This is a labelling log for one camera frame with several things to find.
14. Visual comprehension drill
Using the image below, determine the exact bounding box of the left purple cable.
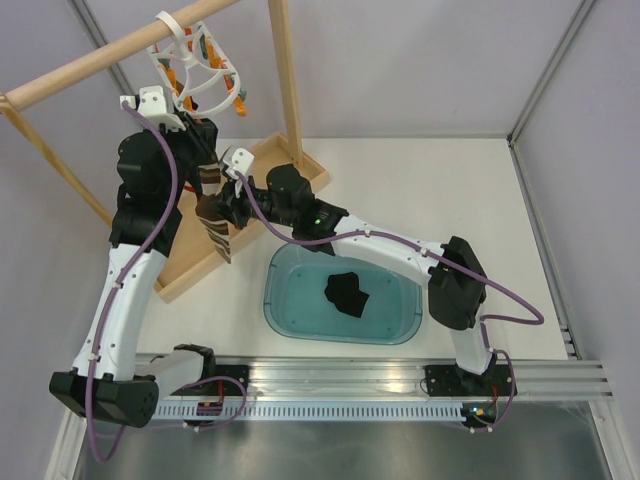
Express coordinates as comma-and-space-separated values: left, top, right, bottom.
84, 102, 181, 464

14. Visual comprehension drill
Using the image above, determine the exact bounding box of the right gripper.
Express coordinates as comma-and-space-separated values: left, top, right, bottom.
205, 171, 296, 231

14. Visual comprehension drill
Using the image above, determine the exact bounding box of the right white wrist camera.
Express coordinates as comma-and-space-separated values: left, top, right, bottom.
219, 146, 255, 180

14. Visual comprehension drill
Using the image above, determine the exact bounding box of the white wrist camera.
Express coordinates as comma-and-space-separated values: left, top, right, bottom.
119, 85, 184, 131
219, 146, 255, 180

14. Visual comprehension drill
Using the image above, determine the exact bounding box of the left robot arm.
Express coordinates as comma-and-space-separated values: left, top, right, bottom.
49, 113, 219, 428

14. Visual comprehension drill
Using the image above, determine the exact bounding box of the yellow-orange clothes peg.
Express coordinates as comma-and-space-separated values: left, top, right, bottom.
233, 95, 248, 117

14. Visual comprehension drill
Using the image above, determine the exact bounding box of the teal plastic basin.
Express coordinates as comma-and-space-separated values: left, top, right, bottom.
263, 244, 423, 345

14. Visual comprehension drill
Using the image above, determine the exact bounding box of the purple cable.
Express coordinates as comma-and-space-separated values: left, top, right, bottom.
234, 172, 545, 329
84, 102, 181, 464

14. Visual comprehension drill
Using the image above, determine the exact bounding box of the brown striped sock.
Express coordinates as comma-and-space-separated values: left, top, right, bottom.
195, 161, 231, 264

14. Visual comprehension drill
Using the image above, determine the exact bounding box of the black sock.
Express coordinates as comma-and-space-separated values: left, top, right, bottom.
324, 272, 370, 318

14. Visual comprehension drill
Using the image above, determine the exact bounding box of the white round clip hanger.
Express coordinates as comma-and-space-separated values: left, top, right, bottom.
147, 11, 246, 119

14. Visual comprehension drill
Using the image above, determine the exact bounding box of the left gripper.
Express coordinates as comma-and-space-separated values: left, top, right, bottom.
147, 110, 216, 203

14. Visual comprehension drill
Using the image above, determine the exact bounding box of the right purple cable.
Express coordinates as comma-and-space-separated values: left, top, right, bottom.
234, 172, 545, 329

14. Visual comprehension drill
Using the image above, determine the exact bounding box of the white slotted cable duct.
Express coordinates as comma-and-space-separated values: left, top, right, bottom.
153, 400, 465, 422

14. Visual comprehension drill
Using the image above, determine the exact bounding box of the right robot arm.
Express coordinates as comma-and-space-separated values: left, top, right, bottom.
195, 164, 496, 394

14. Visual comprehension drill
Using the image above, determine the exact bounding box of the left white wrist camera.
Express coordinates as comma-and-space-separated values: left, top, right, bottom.
119, 85, 184, 131

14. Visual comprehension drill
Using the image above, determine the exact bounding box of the aluminium mounting rail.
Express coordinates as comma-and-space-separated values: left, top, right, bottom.
215, 356, 613, 401

